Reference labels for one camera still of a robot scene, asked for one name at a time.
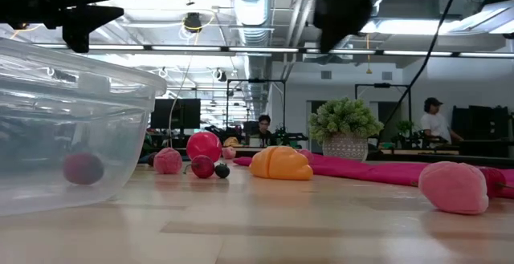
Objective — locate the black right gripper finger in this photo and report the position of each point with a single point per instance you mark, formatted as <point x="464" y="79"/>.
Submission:
<point x="333" y="35"/>

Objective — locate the orange toy fruit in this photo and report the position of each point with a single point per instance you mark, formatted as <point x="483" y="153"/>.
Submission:
<point x="281" y="163"/>

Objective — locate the red cherry toy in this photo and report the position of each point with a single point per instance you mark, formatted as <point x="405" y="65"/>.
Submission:
<point x="152" y="159"/>
<point x="83" y="168"/>
<point x="494" y="181"/>

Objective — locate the small pink toy fruit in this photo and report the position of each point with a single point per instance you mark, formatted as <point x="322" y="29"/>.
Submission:
<point x="229" y="152"/>

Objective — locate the pink knitted ball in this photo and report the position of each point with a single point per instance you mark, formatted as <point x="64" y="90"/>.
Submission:
<point x="168" y="161"/>

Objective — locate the shiny red pepper toy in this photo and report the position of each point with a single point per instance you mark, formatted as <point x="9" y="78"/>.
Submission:
<point x="204" y="146"/>

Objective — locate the red cherry with stem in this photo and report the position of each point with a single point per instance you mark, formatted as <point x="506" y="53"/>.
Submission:
<point x="202" y="166"/>

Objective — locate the pink plush strawberry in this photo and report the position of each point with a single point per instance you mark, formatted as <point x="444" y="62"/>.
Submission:
<point x="454" y="188"/>

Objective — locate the clear plastic tupperware container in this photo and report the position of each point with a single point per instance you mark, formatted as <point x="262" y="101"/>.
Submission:
<point x="120" y="95"/>

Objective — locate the green potted plant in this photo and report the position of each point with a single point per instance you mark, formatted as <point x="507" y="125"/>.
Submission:
<point x="345" y="127"/>

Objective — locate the ceiling light strip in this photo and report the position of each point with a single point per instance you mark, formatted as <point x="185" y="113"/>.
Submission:
<point x="184" y="48"/>

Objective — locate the background robot station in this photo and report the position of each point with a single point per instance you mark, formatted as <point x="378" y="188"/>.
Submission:
<point x="289" y="137"/>

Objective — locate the small green plant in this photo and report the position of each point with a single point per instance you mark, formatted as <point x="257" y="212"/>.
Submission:
<point x="405" y="127"/>

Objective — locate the person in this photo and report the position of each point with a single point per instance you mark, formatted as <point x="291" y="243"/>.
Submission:
<point x="435" y="123"/>
<point x="264" y="129"/>

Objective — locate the pink crumpled toy fruit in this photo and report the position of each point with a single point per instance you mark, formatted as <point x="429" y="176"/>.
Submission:
<point x="308" y="155"/>

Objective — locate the black background monitor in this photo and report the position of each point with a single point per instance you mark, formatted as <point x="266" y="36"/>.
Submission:
<point x="176" y="113"/>

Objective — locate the red cloth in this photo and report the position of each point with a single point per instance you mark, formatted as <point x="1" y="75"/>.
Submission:
<point x="361" y="171"/>

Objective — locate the black cabinet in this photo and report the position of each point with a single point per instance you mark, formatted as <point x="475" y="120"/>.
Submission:
<point x="482" y="123"/>

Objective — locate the dark blueberry toy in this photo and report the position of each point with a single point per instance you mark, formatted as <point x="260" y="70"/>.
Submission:
<point x="222" y="170"/>

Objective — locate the black stand frame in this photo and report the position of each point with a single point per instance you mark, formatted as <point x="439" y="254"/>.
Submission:
<point x="381" y="85"/>
<point x="257" y="80"/>

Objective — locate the silver ceiling duct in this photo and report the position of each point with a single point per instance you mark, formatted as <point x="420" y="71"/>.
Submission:
<point x="253" y="7"/>

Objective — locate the black ceiling camera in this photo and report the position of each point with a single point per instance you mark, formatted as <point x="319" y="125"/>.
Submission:
<point x="192" y="21"/>

